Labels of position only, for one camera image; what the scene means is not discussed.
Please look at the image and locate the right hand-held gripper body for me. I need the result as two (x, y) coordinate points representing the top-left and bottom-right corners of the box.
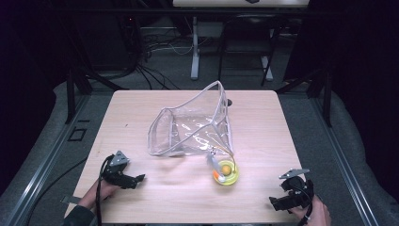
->
(278, 168), (315, 211)

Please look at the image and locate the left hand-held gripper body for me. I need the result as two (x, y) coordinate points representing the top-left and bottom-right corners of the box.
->
(101, 150), (138, 190)

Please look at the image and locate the person's left hand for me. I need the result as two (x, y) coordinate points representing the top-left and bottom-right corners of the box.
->
(78, 179), (120, 211)

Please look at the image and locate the person's right hand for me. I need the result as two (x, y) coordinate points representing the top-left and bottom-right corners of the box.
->
(289, 195), (332, 226)

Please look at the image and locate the yellow round toy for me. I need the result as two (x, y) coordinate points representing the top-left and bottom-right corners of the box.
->
(213, 159), (240, 186)

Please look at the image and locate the clear plastic zipper bag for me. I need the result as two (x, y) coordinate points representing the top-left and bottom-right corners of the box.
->
(147, 80), (235, 158)

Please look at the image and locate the grey white stick toy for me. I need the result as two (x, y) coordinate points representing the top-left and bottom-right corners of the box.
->
(206, 148), (226, 184)

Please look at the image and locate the black metal stand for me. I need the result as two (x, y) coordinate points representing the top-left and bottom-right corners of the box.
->
(64, 67), (93, 124)
(276, 67), (333, 128)

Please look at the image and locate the white desk leg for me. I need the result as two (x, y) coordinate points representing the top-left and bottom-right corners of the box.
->
(190, 16), (201, 81)

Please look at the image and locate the black chair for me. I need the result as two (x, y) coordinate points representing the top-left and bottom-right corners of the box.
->
(217, 13), (285, 88)

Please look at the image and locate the white desk top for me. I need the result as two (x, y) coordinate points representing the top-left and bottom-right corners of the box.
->
(172, 0), (311, 8)

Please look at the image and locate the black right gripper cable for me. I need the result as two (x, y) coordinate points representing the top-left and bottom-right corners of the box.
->
(295, 185), (314, 226)

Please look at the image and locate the grey metal floor rail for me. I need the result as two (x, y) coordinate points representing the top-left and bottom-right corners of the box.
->
(4, 93), (92, 226)
(309, 97), (382, 226)

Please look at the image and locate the bundle of floor cables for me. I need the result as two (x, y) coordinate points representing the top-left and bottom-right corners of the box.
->
(125, 18), (208, 91)

